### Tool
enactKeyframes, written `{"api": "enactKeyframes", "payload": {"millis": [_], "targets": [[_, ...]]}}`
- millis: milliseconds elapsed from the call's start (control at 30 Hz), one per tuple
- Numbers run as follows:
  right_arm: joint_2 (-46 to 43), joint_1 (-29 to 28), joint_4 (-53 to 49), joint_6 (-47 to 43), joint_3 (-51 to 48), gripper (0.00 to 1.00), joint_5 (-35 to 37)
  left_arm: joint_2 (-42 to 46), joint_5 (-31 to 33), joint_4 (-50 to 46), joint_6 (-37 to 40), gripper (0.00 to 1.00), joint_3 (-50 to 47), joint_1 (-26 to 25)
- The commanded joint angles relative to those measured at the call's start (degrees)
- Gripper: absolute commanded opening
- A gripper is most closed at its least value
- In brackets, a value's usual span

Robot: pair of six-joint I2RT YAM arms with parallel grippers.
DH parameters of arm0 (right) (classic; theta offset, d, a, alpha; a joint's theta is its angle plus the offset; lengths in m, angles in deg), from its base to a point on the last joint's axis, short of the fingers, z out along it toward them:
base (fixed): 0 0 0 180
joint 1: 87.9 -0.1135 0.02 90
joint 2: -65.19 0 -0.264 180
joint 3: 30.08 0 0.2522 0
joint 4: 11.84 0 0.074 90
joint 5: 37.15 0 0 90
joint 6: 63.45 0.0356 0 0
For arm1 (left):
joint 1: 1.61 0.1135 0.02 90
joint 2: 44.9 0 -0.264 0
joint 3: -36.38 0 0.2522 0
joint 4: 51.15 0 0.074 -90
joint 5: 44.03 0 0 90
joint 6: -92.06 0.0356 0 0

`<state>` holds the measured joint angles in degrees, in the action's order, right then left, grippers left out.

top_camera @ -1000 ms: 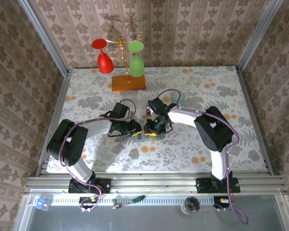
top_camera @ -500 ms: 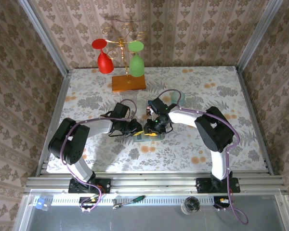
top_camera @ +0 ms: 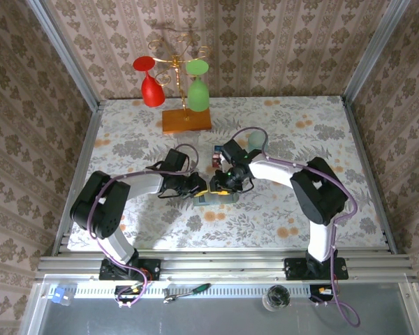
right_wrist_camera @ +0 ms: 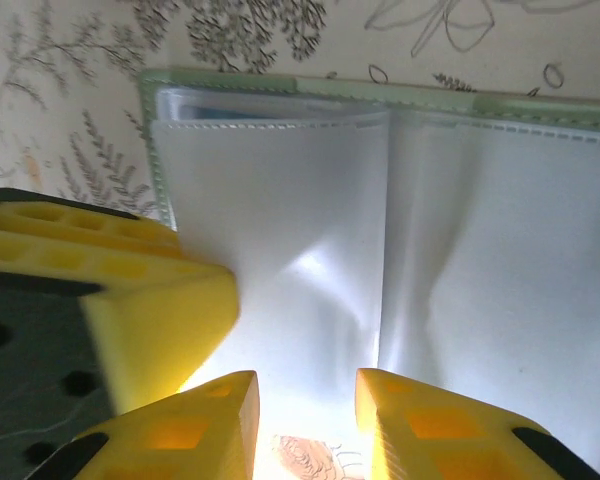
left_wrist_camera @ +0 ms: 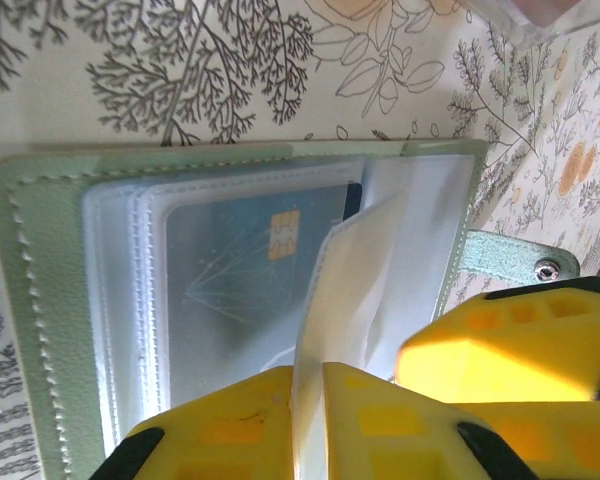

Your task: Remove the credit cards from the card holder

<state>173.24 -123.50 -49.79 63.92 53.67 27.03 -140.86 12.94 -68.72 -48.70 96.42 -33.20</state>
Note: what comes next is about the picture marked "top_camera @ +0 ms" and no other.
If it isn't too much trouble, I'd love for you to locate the aluminium side rail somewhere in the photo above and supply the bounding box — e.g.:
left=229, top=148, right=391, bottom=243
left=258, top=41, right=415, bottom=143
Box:
left=340, top=96, right=399, bottom=255
left=50, top=100, right=104, bottom=255

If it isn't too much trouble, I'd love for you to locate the white slotted cable duct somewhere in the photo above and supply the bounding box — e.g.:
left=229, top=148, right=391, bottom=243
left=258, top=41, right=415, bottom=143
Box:
left=47, top=283, right=336, bottom=299

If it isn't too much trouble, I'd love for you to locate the clear glass jar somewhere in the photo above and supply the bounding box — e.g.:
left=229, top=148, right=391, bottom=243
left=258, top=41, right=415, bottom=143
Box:
left=262, top=284, right=291, bottom=312

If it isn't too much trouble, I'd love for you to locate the floral table cover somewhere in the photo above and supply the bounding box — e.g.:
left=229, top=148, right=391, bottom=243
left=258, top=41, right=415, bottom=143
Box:
left=66, top=96, right=388, bottom=251

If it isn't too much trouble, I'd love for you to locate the frosted teal cup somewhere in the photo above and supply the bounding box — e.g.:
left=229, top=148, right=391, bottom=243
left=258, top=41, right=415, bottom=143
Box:
left=247, top=131, right=267, bottom=154

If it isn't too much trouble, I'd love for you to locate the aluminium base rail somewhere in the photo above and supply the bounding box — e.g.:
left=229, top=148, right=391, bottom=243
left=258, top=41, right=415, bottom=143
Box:
left=34, top=248, right=418, bottom=282

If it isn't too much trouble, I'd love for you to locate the green handled ratchet wrench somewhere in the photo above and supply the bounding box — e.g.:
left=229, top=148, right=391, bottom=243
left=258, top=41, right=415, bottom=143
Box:
left=163, top=283, right=212, bottom=304

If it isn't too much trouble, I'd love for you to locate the clear glass tumbler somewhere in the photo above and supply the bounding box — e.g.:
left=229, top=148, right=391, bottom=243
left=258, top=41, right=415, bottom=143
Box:
left=177, top=131, right=200, bottom=156

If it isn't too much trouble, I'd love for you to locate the aluminium frame post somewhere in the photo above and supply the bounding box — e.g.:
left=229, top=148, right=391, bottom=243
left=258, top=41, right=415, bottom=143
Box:
left=26, top=0, right=102, bottom=112
left=342, top=0, right=402, bottom=105

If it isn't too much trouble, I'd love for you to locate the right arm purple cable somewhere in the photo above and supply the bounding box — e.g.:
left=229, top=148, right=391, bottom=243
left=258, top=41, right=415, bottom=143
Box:
left=232, top=127, right=361, bottom=328

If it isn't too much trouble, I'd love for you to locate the grey metal panel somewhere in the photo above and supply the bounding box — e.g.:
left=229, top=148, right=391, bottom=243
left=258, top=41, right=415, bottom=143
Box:
left=19, top=275, right=419, bottom=335

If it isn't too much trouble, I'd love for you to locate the gold rack with wooden base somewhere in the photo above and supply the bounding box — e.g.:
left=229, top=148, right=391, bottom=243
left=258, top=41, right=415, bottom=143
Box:
left=147, top=33, right=213, bottom=134

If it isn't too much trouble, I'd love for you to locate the red wine glass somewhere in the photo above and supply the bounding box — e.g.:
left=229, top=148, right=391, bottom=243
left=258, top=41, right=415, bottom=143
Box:
left=132, top=55, right=166, bottom=107

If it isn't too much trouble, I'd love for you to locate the black wired power connector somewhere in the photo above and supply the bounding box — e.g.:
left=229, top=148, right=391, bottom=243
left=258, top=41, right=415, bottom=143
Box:
left=114, top=284, right=145, bottom=308
left=309, top=284, right=338, bottom=308

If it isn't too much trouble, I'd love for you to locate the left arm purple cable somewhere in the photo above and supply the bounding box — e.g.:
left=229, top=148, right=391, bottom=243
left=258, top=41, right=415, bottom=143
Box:
left=89, top=142, right=200, bottom=308

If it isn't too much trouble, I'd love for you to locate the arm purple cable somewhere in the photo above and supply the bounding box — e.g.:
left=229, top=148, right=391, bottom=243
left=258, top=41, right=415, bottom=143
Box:
left=89, top=142, right=200, bottom=308
left=232, top=127, right=361, bottom=328

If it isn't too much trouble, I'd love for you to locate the clear acrylic box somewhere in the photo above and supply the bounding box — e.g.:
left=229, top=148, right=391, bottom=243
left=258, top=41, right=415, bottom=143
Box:
left=208, top=141, right=231, bottom=172

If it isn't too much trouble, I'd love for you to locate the green wine glass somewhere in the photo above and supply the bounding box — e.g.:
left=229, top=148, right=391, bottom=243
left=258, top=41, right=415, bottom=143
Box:
left=184, top=59, right=210, bottom=112

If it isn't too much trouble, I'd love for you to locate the blue connector block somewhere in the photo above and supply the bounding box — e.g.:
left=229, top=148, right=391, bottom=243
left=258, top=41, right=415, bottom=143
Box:
left=50, top=286, right=73, bottom=307

